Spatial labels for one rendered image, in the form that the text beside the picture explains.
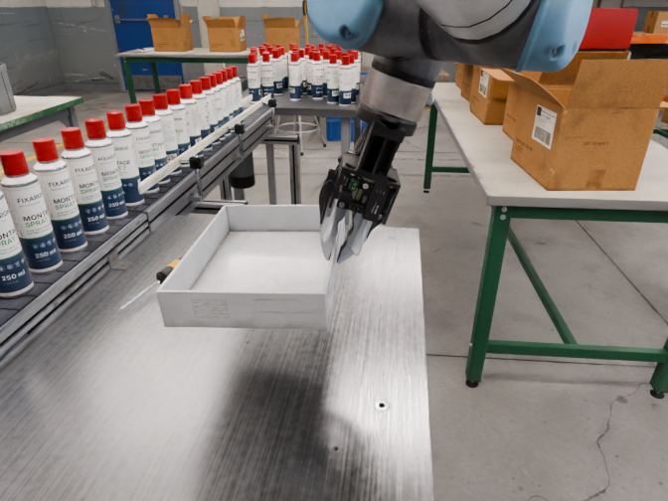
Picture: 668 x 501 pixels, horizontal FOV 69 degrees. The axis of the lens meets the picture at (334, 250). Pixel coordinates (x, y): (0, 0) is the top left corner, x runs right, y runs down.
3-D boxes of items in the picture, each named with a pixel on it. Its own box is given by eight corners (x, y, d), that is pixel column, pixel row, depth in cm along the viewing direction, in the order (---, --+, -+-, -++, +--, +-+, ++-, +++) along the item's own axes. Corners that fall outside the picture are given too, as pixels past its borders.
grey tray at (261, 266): (228, 232, 83) (224, 205, 80) (345, 232, 81) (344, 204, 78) (164, 326, 59) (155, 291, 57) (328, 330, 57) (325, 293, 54)
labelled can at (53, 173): (69, 241, 93) (39, 134, 84) (93, 243, 93) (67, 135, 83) (51, 253, 89) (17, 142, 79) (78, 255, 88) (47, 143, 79)
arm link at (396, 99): (369, 62, 57) (432, 84, 58) (356, 99, 59) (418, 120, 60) (371, 70, 51) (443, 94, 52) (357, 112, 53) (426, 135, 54)
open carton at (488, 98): (448, 108, 256) (456, 31, 238) (535, 109, 254) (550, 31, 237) (463, 125, 221) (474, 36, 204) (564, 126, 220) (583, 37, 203)
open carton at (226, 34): (202, 53, 526) (198, 15, 509) (216, 49, 564) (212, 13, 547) (241, 53, 521) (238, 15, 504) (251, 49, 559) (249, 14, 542)
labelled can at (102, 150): (110, 211, 106) (88, 116, 97) (132, 212, 106) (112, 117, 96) (96, 221, 102) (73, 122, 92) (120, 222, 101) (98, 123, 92)
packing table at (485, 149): (417, 188, 373) (425, 83, 337) (523, 191, 367) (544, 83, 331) (456, 395, 178) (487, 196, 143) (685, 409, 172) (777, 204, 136)
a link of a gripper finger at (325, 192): (309, 220, 64) (332, 159, 60) (310, 215, 65) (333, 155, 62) (343, 232, 65) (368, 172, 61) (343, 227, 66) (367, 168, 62)
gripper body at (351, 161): (324, 212, 57) (358, 112, 51) (327, 187, 64) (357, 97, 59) (385, 231, 58) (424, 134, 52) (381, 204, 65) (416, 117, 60)
